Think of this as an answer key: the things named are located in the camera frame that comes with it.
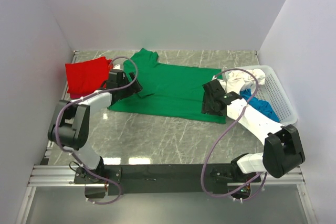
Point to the green t shirt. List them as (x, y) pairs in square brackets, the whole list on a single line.
[(167, 90)]

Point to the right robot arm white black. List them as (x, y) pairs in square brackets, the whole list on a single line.
[(283, 149)]

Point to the folded red t shirt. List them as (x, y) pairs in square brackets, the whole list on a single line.
[(85, 77)]

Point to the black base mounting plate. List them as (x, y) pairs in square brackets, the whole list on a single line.
[(177, 178)]

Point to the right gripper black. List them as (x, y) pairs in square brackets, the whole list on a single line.
[(205, 108)]

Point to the white crumpled t shirt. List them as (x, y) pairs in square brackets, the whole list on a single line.
[(239, 81)]

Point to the folded magenta t shirt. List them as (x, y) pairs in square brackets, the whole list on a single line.
[(77, 95)]

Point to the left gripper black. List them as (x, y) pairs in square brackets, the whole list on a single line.
[(134, 87)]

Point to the blue crumpled t shirt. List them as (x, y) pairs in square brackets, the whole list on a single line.
[(263, 107)]

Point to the white plastic basket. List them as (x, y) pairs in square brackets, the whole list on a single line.
[(273, 93)]

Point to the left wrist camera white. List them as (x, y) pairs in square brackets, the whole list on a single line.
[(114, 66)]

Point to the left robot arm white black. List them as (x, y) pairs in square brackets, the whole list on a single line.
[(69, 127)]

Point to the aluminium frame rail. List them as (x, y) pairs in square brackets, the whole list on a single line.
[(63, 176)]

